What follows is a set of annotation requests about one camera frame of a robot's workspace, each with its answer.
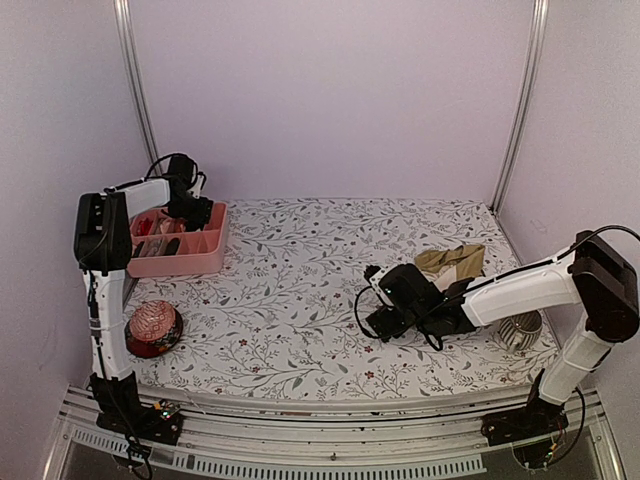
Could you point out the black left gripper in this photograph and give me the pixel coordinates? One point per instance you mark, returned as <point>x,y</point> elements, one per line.
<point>203,214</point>

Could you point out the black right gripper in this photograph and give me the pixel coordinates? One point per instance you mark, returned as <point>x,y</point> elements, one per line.
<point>380,316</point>

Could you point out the tan beige underwear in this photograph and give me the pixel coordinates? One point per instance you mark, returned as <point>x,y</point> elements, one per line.
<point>445,267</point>

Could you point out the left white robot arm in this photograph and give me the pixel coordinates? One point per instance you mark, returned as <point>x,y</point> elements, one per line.
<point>103,248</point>

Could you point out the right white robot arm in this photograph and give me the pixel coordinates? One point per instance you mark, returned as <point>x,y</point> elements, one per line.
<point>589,274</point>

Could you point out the black rolled cloth in box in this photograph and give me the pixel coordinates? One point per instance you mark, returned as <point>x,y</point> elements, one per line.
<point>172,247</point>

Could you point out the pink divided organizer box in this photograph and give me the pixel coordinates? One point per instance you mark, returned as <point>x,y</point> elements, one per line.
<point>200,252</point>

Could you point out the red rolled cloth in box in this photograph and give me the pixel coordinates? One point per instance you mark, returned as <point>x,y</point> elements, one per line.
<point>142,227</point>

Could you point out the red patterned bowl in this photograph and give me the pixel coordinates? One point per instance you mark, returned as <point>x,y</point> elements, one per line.
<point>153,329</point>

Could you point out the floral patterned table cloth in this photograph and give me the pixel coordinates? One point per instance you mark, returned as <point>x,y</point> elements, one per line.
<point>281,319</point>

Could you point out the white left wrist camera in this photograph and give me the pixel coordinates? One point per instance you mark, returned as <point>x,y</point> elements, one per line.
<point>200,180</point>

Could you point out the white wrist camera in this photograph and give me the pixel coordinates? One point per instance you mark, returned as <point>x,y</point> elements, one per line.
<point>373,275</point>
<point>200,180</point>

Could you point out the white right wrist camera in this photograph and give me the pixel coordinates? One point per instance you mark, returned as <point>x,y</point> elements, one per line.
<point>373,275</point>

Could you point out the striped metal wire cup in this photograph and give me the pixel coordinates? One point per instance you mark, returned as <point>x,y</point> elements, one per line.
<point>520,332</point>

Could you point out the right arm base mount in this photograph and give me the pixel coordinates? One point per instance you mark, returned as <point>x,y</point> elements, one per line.
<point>537,417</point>

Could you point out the right aluminium corner post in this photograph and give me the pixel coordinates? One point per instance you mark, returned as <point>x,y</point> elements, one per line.
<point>531,66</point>

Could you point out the aluminium corner post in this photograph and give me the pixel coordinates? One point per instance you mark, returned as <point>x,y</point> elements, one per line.
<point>531,66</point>
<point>133,73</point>

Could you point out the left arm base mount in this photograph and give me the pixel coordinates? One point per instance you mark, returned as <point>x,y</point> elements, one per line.
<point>121,411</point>

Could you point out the left aluminium corner post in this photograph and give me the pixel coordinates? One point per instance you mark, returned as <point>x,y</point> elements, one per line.
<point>133,73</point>

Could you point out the aluminium front rail frame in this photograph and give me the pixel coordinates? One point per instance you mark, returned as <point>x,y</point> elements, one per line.
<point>420,438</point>

